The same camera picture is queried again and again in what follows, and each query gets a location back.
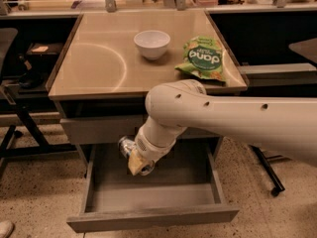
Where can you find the white shoe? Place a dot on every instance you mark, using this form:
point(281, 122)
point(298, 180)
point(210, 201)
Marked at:
point(6, 228)

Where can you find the open grey middle drawer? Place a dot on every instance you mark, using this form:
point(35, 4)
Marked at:
point(183, 189)

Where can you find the silver redbull can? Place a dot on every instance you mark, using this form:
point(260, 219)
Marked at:
point(126, 145)

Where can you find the black shelf items left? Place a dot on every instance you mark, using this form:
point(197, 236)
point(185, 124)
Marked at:
point(39, 60)

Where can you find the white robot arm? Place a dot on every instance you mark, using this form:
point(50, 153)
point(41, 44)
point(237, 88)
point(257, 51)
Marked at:
point(287, 126)

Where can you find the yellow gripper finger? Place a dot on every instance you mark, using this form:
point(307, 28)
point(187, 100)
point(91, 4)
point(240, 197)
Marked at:
point(137, 164)

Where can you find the black chair on left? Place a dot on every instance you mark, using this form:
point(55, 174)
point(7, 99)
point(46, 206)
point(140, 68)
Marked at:
point(7, 37)

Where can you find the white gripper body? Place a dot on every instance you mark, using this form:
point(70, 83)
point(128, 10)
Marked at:
point(148, 148)

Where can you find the closed grey top drawer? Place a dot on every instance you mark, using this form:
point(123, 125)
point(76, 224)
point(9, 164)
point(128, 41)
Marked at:
point(101, 130)

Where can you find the black wheeled stand base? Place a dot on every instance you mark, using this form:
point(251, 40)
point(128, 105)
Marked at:
point(277, 184)

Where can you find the white ceramic bowl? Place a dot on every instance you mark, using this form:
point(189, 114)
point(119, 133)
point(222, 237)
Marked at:
point(152, 44)

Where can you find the grey drawer cabinet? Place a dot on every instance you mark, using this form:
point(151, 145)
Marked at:
point(102, 72)

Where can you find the green snack chip bag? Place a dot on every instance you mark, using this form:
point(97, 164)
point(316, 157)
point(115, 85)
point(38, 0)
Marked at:
point(203, 58)

